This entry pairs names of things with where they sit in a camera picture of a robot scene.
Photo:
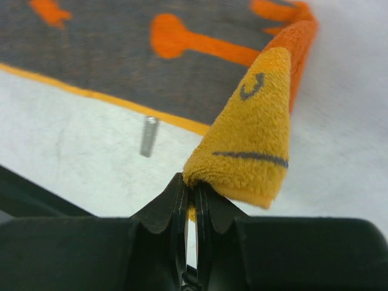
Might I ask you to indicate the orange grey towel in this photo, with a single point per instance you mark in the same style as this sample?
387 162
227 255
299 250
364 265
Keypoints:
230 69

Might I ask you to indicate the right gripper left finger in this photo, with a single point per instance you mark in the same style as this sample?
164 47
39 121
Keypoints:
146 251

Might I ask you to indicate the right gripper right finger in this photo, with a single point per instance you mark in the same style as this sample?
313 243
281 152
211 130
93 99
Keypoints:
236 251

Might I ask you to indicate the small grey metal strip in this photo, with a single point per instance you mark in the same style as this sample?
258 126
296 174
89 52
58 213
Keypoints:
148 135

